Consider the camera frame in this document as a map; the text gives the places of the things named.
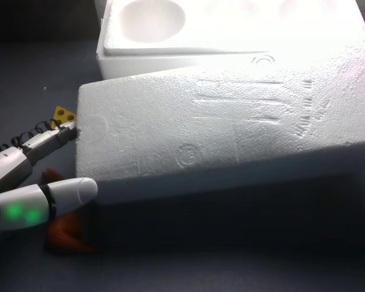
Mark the yellow triangle block with holes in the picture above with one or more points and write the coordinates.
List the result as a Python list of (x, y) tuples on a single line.
[(62, 114)]

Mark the white styrofoam case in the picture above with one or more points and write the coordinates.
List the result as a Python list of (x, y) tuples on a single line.
[(146, 61)]

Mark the white styrofoam lid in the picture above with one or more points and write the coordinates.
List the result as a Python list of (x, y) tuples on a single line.
[(216, 127)]

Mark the brown ridged toy food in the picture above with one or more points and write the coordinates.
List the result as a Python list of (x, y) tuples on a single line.
[(50, 175)]

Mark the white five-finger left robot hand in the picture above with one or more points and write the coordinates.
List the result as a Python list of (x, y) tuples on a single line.
[(24, 207)]

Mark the grey table cloth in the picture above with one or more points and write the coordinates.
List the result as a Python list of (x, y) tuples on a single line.
[(200, 258)]

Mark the orange toy chicken leg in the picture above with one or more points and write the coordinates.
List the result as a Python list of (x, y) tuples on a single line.
[(68, 234)]

